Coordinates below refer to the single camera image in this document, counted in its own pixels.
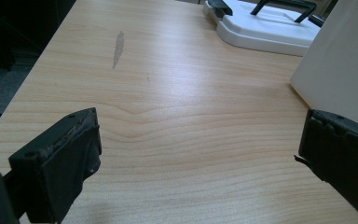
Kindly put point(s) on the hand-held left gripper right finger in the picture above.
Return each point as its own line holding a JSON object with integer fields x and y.
{"x": 341, "y": 155}

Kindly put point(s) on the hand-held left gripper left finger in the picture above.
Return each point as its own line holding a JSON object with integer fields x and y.
{"x": 59, "y": 161}

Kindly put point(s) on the white box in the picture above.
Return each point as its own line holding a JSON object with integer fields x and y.
{"x": 341, "y": 59}

